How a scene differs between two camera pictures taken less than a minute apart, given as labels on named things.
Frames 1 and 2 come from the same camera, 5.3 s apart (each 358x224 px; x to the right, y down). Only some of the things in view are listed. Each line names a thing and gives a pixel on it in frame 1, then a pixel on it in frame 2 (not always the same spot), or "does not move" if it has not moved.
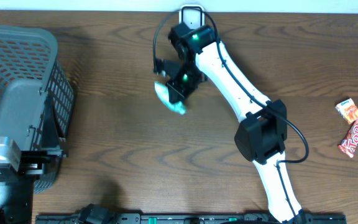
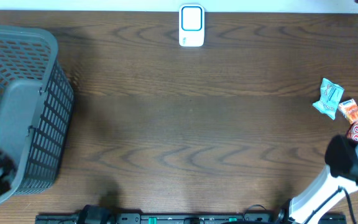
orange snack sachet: (349, 111) does not move
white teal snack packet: (162, 91) -> (330, 96)
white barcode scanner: (192, 15) does not move
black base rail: (191, 218) does not move
